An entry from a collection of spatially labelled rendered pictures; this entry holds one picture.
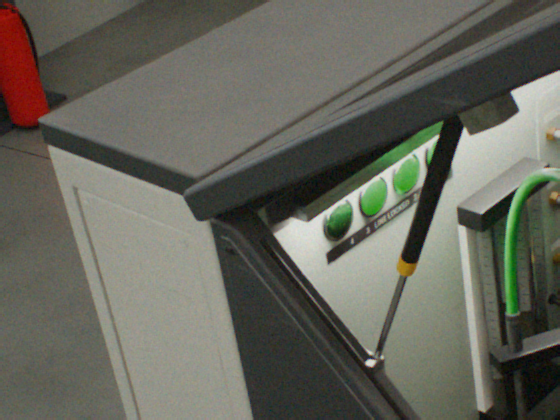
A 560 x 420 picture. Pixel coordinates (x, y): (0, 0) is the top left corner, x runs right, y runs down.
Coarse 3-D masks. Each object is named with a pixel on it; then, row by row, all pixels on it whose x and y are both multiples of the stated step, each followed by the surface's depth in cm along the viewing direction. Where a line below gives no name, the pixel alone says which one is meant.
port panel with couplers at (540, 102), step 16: (544, 96) 166; (544, 112) 167; (544, 128) 168; (544, 144) 170; (544, 160) 171; (544, 192) 173; (544, 208) 174; (544, 224) 175; (544, 240) 177; (544, 256) 178
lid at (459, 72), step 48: (528, 0) 136; (432, 48) 134; (480, 48) 94; (528, 48) 89; (384, 96) 103; (432, 96) 98; (480, 96) 95; (288, 144) 115; (336, 144) 109; (384, 144) 105; (192, 192) 130; (240, 192) 123
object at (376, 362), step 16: (448, 128) 103; (448, 144) 105; (432, 160) 107; (448, 160) 106; (432, 176) 108; (432, 192) 109; (416, 208) 112; (432, 208) 111; (416, 224) 113; (416, 240) 114; (400, 256) 118; (416, 256) 116; (400, 272) 118; (400, 288) 121; (384, 336) 127; (384, 368) 131
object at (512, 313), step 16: (528, 176) 143; (544, 176) 139; (528, 192) 145; (512, 208) 149; (512, 224) 151; (512, 240) 153; (512, 256) 155; (512, 272) 157; (512, 288) 158; (512, 304) 159; (512, 320) 161
